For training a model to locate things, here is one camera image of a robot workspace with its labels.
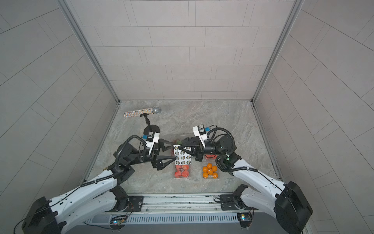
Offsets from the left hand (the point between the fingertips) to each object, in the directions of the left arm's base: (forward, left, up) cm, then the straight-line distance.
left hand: (175, 154), depth 61 cm
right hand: (0, -3, +2) cm, 4 cm away
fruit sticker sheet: (-1, -3, 0) cm, 3 cm away
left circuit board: (-22, +25, -22) cm, 40 cm away
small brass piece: (+2, +42, -25) cm, 48 cm away
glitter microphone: (+27, +14, -2) cm, 31 cm away
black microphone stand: (+27, +21, -21) cm, 40 cm away
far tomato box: (0, -15, -3) cm, 16 cm away
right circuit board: (-20, -33, -26) cm, 47 cm away
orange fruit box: (0, -17, -23) cm, 29 cm away
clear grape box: (+3, -6, +7) cm, 10 cm away
